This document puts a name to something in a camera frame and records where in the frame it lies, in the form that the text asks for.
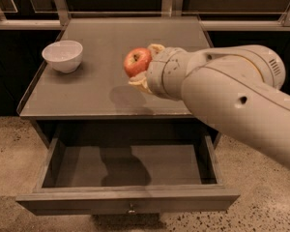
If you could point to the white ceramic bowl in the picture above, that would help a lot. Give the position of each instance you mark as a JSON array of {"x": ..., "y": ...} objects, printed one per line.
[{"x": 63, "y": 56}]

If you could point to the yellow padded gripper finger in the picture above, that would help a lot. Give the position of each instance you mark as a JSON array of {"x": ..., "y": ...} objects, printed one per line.
[
  {"x": 140, "y": 82},
  {"x": 156, "y": 48}
]

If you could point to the small metal drawer knob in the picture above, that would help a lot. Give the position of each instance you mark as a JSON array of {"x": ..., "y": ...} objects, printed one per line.
[{"x": 131, "y": 210}]

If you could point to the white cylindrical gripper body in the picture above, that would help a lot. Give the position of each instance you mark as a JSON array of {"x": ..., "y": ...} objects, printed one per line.
[{"x": 156, "y": 72}]

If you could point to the metal railing frame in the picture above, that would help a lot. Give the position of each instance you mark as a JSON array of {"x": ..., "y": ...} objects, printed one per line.
[{"x": 213, "y": 15}]

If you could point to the red apple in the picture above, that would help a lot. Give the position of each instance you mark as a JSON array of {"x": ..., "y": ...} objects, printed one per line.
[{"x": 137, "y": 61}]

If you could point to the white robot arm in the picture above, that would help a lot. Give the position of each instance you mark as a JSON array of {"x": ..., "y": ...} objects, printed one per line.
[{"x": 234, "y": 90}]

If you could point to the open grey top drawer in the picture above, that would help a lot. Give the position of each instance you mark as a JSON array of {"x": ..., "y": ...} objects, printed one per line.
[{"x": 156, "y": 177}]

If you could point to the grey cabinet with counter top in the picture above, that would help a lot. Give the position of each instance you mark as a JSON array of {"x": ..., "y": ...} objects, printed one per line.
[{"x": 99, "y": 88}]

